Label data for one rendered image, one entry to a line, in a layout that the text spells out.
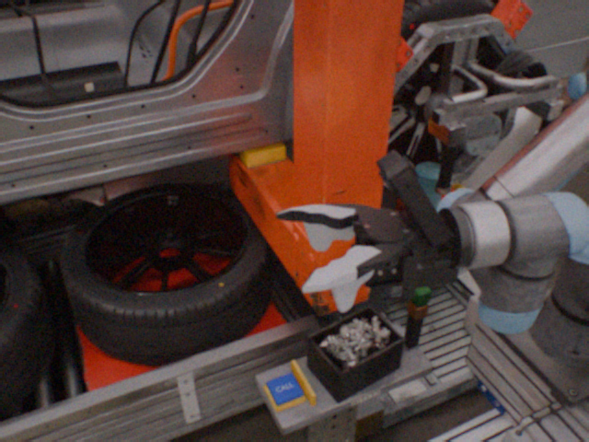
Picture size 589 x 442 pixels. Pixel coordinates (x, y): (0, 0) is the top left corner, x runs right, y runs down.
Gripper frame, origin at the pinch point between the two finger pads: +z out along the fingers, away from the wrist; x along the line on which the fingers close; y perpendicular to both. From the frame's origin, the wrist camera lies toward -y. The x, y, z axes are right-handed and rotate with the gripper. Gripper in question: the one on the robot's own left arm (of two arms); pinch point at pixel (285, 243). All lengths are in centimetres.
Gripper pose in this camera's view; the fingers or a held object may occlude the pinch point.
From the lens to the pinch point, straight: 60.6
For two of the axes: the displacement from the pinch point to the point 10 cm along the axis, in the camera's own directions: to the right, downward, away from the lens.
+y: 0.3, 8.6, 5.0
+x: -1.9, -4.9, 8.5
